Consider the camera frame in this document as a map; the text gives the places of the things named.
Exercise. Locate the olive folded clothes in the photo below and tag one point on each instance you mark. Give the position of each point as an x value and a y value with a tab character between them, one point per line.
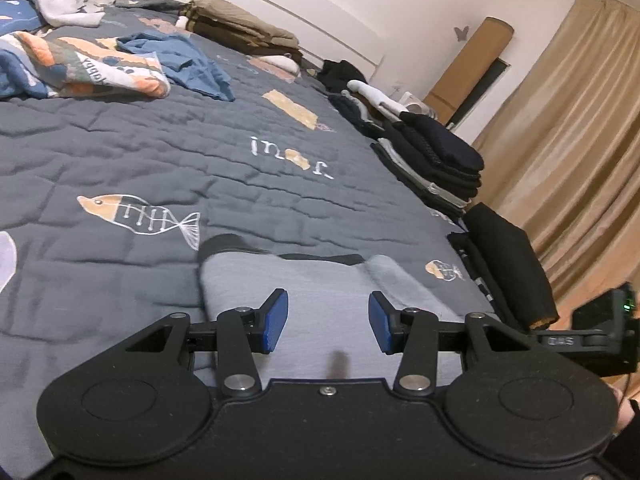
235	25

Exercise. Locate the black white striped garment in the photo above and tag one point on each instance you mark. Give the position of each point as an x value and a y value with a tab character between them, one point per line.
475	270

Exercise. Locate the white pillow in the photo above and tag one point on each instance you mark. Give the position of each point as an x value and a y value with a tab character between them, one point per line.
280	62

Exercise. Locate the dark grey printed quilt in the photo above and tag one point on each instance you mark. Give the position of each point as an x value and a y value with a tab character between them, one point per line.
150	160

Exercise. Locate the dark framed board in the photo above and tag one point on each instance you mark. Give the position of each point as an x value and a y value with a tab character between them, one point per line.
482	90

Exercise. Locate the black folded garment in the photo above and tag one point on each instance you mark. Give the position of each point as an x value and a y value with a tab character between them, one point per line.
505	260

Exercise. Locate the person's right hand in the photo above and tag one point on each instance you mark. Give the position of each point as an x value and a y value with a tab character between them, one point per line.
624	412

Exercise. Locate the beige curtain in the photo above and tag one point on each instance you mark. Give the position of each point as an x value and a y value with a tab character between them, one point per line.
575	160

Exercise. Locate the white headboard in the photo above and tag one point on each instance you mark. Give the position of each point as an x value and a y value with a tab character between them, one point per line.
300	25

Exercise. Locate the grey sweatshirt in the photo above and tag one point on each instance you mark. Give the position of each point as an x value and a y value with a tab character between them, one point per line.
325	300

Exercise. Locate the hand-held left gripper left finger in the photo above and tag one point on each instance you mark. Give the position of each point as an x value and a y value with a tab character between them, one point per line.
275	321

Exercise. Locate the stack of folded dark clothes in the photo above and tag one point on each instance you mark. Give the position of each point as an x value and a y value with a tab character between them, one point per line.
440	160

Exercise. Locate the blue shirt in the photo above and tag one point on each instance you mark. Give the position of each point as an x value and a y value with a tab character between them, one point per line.
195	70

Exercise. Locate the white small fan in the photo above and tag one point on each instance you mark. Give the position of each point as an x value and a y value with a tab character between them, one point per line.
420	105

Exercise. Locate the white sock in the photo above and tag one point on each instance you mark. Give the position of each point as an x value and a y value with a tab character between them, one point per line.
182	21

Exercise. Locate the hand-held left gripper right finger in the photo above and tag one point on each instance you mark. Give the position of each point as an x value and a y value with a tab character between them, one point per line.
382	324

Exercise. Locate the black crumpled garment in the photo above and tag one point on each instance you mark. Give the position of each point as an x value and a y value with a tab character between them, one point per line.
342	75

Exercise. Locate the dark grey folded garment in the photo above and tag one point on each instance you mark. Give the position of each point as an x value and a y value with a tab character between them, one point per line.
355	115

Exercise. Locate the butterfly wall sticker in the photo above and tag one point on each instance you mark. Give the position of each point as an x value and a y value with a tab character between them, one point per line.
461	33

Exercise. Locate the dark grey pillow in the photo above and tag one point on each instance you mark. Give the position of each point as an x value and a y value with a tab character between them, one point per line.
150	4

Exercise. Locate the colourful printed blanket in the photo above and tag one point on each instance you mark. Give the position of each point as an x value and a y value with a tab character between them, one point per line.
90	70

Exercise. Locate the white folded garment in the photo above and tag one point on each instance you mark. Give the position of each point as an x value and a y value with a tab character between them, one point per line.
377	97

